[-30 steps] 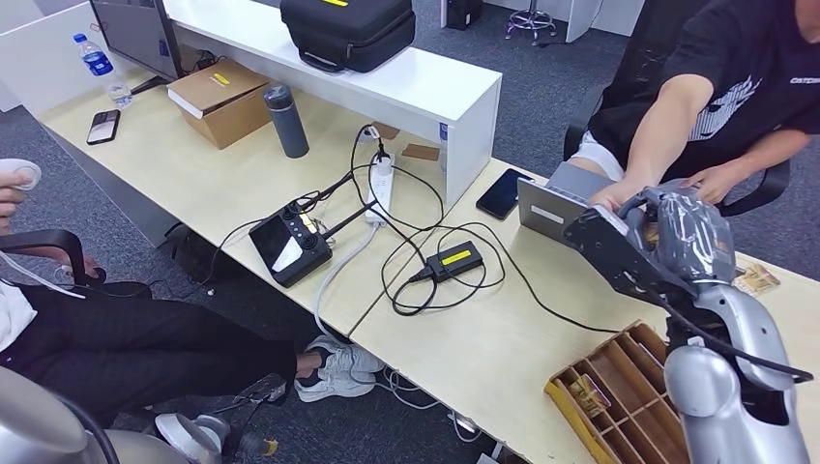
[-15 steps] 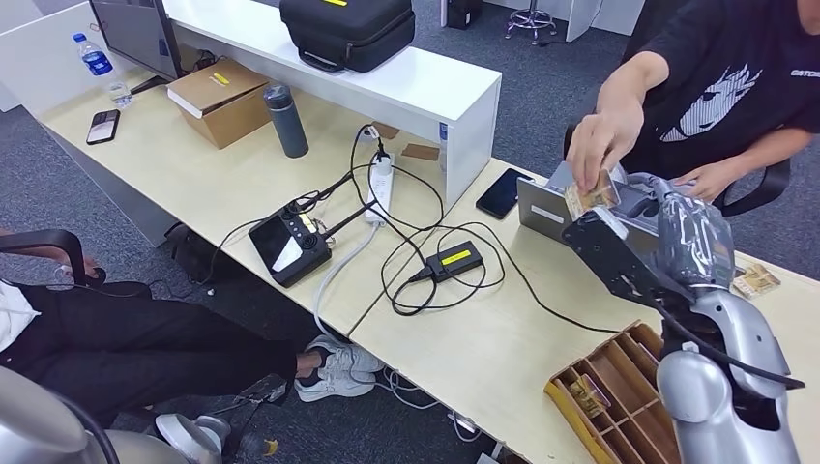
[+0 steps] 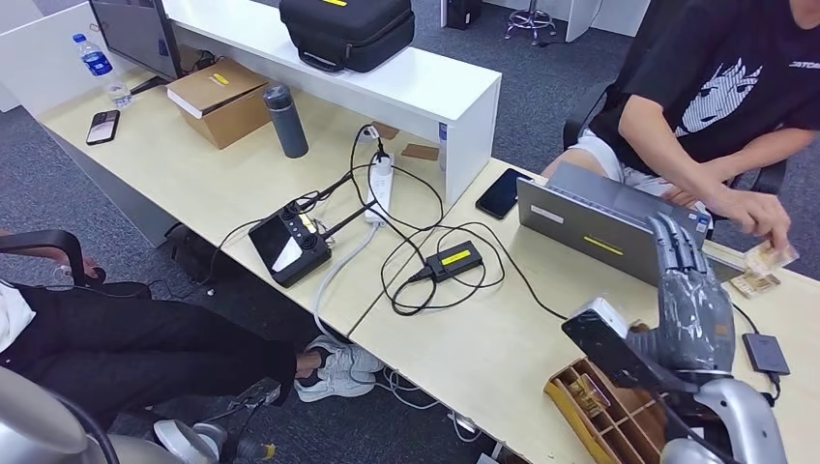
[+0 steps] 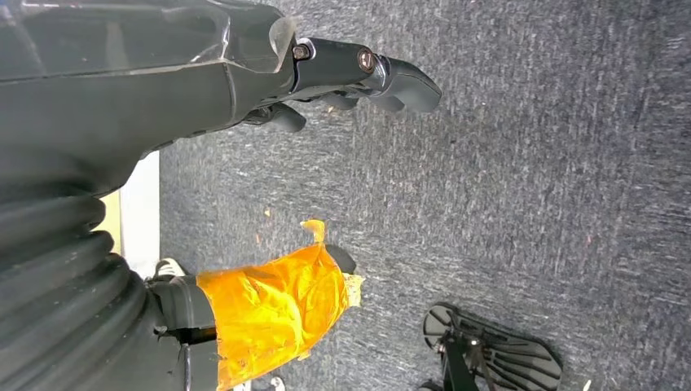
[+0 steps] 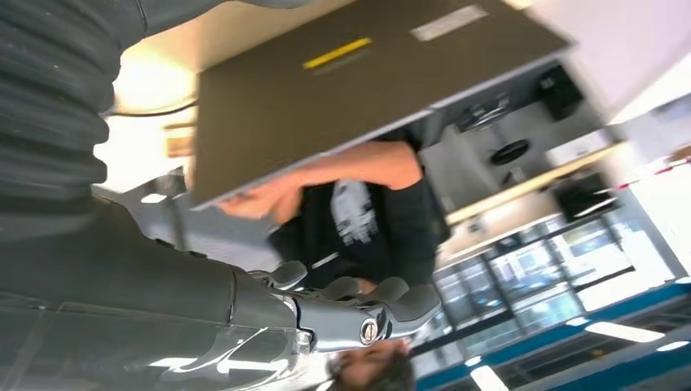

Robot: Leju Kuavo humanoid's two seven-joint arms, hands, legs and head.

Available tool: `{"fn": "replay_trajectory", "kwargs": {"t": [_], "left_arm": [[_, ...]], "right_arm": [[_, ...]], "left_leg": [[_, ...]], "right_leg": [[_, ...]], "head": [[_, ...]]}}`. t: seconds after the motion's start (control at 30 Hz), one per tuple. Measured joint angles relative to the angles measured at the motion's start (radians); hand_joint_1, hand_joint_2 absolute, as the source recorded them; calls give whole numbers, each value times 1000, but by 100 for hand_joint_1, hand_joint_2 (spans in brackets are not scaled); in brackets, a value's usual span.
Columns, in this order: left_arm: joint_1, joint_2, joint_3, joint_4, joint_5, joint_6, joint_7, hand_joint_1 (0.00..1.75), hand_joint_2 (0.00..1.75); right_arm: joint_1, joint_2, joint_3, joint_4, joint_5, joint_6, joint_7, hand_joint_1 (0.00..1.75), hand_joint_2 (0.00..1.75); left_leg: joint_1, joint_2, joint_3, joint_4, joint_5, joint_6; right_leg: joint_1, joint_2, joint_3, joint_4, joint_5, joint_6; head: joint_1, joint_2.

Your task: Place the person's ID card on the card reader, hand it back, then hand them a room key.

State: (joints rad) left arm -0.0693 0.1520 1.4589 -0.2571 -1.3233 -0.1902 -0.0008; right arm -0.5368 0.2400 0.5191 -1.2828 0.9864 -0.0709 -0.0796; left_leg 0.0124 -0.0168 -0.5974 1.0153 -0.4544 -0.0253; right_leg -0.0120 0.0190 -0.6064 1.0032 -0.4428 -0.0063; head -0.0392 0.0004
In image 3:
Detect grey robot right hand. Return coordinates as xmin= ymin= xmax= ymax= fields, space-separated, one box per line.
xmin=624 ymin=213 xmax=737 ymax=376

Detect person's left hand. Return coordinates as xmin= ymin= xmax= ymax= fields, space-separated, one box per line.
xmin=659 ymin=182 xmax=706 ymax=210

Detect person's right hand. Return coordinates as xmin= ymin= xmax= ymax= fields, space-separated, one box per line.
xmin=707 ymin=187 xmax=793 ymax=253

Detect stack of cards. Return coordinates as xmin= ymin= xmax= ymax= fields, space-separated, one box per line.
xmin=730 ymin=271 xmax=783 ymax=300

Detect dark grey card reader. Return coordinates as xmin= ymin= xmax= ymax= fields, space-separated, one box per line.
xmin=742 ymin=333 xmax=791 ymax=377

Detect gold room key cards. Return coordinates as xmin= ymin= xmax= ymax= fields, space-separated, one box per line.
xmin=567 ymin=374 xmax=611 ymax=418

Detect seated person in black trousers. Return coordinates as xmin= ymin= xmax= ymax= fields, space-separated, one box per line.
xmin=0 ymin=227 xmax=322 ymax=430

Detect grey laptop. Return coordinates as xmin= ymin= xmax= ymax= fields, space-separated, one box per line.
xmin=515 ymin=160 xmax=747 ymax=287

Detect wooden compartment tray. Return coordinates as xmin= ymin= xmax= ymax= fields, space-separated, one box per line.
xmin=544 ymin=320 xmax=681 ymax=464

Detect white cabinet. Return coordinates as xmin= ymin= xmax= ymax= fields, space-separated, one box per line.
xmin=484 ymin=0 xmax=652 ymax=43

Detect chrome stool base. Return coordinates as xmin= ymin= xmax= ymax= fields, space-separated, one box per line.
xmin=504 ymin=0 xmax=559 ymax=46

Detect black adapter with yellow label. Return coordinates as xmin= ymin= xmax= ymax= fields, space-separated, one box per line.
xmin=425 ymin=240 xmax=484 ymax=283

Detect white desk shelf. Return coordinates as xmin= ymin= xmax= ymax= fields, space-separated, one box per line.
xmin=161 ymin=0 xmax=503 ymax=208

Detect black computer tower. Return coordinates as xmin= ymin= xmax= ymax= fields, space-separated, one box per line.
xmin=445 ymin=0 xmax=484 ymax=31

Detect white power strip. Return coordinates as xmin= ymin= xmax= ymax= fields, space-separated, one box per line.
xmin=365 ymin=153 xmax=395 ymax=226

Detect black carry case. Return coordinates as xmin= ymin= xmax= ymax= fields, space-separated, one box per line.
xmin=278 ymin=0 xmax=417 ymax=73

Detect black remote controller with screen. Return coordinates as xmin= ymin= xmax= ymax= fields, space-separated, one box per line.
xmin=247 ymin=171 xmax=379 ymax=289

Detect grey thermos bottle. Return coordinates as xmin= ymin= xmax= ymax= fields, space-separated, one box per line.
xmin=262 ymin=83 xmax=310 ymax=160

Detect black chair base leg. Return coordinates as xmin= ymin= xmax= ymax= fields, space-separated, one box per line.
xmin=211 ymin=379 xmax=283 ymax=424

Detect cardboard box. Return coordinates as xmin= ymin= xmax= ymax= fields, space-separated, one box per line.
xmin=165 ymin=58 xmax=273 ymax=151

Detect black bag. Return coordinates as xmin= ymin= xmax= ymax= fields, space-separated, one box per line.
xmin=163 ymin=222 xmax=249 ymax=284

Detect black monitor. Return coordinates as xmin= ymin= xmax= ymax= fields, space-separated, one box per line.
xmin=88 ymin=0 xmax=185 ymax=96

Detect black smartphone with reflective screen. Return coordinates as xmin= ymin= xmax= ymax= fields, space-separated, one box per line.
xmin=85 ymin=109 xmax=121 ymax=147

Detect clear water bottle blue label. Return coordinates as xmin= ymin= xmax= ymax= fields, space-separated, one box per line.
xmin=72 ymin=32 xmax=133 ymax=109

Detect black office chair armrest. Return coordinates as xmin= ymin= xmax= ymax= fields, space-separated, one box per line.
xmin=0 ymin=229 xmax=153 ymax=301

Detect white desk partition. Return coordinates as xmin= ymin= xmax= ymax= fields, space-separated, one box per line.
xmin=0 ymin=0 xmax=109 ymax=118

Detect short black reader cable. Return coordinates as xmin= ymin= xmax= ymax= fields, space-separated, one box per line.
xmin=730 ymin=301 xmax=760 ymax=335

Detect pale and black wrist camera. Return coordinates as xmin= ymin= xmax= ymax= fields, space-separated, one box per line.
xmin=561 ymin=297 xmax=699 ymax=393

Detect long black cable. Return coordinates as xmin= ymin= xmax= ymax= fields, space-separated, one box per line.
xmin=442 ymin=222 xmax=783 ymax=408

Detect looped black adapter cable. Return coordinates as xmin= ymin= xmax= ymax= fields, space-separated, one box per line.
xmin=348 ymin=125 xmax=508 ymax=318

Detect pale grey power strip cable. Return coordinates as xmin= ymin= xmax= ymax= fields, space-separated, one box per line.
xmin=312 ymin=223 xmax=382 ymax=339

